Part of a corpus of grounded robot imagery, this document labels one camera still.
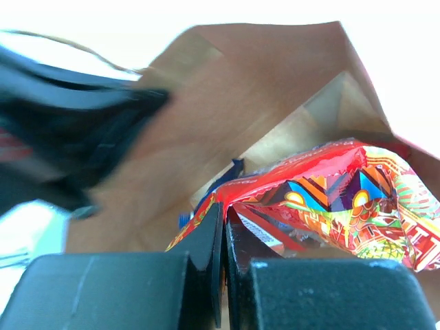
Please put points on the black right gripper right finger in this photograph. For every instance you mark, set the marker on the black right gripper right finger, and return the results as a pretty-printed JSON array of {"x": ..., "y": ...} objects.
[{"x": 322, "y": 289}]

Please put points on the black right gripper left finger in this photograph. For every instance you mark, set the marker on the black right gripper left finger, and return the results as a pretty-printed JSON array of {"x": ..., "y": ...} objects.
[{"x": 177, "y": 289}]

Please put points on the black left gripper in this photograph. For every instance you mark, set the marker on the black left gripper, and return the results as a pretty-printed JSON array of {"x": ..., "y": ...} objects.
[{"x": 64, "y": 132}]

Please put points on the bright red patterned snack bag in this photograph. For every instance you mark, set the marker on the bright red patterned snack bag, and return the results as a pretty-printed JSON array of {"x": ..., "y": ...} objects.
[{"x": 364, "y": 199}]

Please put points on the red paper bag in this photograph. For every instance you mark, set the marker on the red paper bag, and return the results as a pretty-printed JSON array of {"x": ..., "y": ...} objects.
[{"x": 258, "y": 91}]

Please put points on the blue snack bag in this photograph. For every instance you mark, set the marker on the blue snack bag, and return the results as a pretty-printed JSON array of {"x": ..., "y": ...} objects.
[{"x": 234, "y": 172}]

